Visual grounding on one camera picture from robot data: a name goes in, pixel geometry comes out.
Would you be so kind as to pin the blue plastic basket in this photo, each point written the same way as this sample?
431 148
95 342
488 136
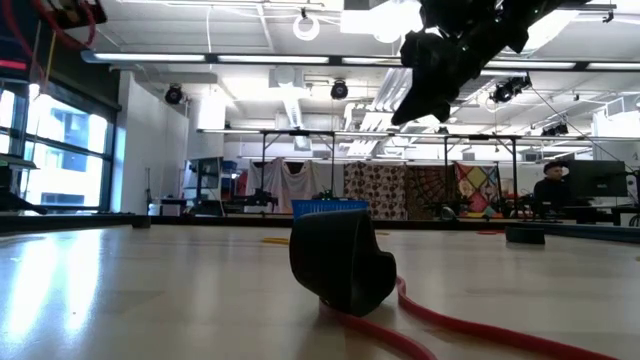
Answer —
330 205

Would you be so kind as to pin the brown patterned hanging cloth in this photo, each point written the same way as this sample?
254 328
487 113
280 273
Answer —
375 187

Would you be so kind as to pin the yellow rubber band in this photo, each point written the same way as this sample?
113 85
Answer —
382 233
276 241

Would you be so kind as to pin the colourful patterned cloth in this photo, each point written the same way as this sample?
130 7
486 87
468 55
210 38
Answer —
475 182

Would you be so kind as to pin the grey desk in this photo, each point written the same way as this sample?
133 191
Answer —
15 161

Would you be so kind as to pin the person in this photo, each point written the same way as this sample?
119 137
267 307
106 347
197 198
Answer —
550 192

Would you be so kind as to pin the monitor with red bar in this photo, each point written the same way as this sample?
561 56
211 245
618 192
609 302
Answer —
15 35

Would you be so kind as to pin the white hanging cloth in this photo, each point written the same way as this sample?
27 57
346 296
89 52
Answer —
285 185

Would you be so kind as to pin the blue storage bin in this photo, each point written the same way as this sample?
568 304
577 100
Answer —
229 166

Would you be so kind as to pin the black ceiling spotlight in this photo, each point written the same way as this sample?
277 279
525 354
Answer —
339 90
510 90
173 94
555 130

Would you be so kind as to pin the silver ventilation duct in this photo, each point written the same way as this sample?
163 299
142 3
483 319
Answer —
472 94

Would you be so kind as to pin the overhead beam with light strips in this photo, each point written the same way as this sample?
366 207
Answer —
150 57

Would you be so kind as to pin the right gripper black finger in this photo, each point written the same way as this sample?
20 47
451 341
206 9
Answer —
420 102
448 100

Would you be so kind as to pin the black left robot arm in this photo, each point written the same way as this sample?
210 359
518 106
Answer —
75 10

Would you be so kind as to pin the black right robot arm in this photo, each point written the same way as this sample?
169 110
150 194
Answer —
500 12

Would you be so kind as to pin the black background monitor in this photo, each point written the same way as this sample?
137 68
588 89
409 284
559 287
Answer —
597 180

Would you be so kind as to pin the black background robot arm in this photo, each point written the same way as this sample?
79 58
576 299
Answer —
260 199

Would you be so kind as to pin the workstation cart with monitor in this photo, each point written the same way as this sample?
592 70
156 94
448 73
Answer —
205 172

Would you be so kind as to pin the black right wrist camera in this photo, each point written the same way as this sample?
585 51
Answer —
417 50

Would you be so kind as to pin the large window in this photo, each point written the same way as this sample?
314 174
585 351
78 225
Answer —
65 150

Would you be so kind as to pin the black ceiling rail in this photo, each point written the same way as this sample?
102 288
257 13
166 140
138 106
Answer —
600 6

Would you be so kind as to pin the black background rig frame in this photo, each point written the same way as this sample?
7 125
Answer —
480 136
300 133

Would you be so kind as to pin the dark orange patterned cloth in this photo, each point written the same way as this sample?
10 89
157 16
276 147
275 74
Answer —
425 185

